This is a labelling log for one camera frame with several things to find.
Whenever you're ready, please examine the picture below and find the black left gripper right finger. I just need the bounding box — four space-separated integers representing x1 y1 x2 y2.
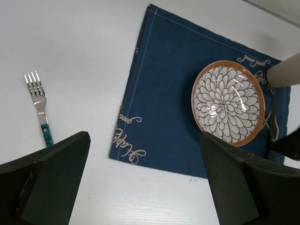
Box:
200 132 300 225

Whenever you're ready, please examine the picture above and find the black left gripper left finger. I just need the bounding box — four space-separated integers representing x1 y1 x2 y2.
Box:
0 131 90 225

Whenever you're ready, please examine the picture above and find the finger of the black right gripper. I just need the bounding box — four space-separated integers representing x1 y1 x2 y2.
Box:
268 128 300 161

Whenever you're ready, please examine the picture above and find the beige paper cup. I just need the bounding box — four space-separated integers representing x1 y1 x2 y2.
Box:
267 53 300 88

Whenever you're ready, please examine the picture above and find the floral plate with orange rim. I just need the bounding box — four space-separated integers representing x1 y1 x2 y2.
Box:
191 60 265 147

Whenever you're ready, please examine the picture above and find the dark blue cloth placemat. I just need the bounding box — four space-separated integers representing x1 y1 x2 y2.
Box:
110 5 291 178

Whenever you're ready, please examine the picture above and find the black knife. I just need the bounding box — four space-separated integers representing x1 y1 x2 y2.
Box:
267 96 277 160

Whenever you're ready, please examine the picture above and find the fork with green handle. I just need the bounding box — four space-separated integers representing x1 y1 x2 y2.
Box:
23 71 53 147

